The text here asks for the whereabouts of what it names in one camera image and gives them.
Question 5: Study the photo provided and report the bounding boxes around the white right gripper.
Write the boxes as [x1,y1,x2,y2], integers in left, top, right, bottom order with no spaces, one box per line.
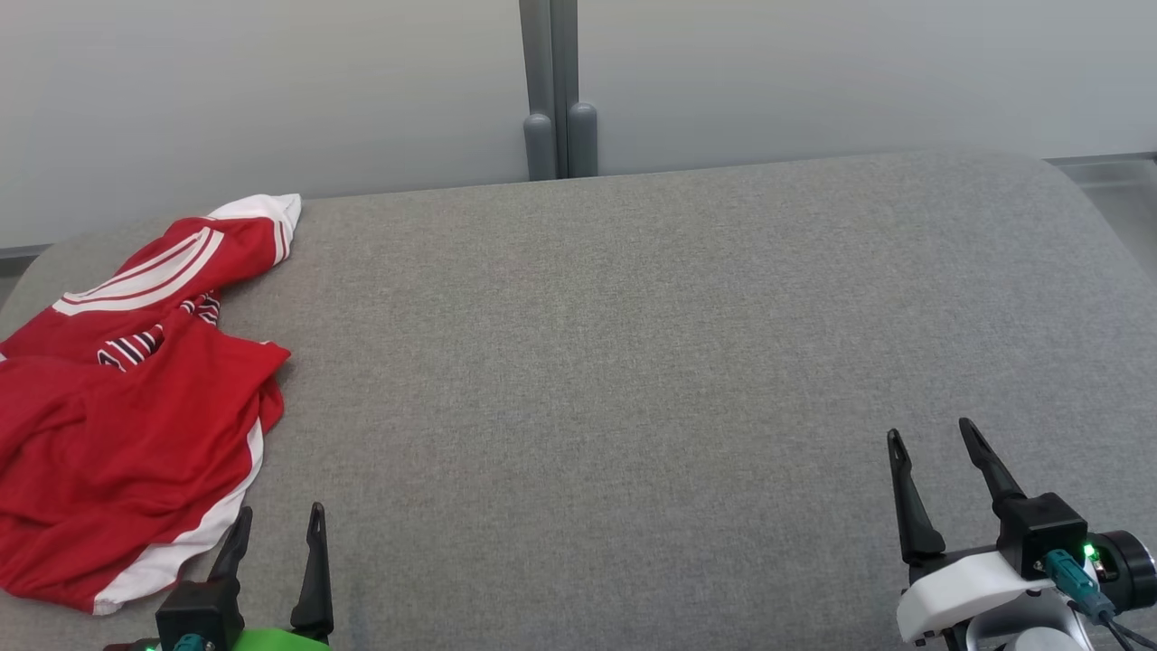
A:
[888,418,1055,646]

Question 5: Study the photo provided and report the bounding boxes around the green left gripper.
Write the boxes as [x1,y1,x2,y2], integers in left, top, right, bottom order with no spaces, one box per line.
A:
[210,503,334,651]

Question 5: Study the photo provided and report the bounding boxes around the red shorts with white stripe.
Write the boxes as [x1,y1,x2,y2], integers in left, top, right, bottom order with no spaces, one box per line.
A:
[0,316,292,616]

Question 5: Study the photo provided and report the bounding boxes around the teal right camera connector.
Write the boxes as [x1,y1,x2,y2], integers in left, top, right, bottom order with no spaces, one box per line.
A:
[1044,550,1117,625]

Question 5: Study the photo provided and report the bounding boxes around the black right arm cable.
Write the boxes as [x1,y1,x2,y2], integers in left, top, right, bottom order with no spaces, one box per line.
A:
[1098,613,1157,651]

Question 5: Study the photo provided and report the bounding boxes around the grey rounded post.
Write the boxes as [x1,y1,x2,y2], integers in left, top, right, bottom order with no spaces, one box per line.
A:
[524,112,556,181]
[568,102,599,178]

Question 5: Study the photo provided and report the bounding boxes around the grey partition frame rail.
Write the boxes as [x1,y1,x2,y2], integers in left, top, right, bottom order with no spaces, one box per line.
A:
[519,0,581,180]

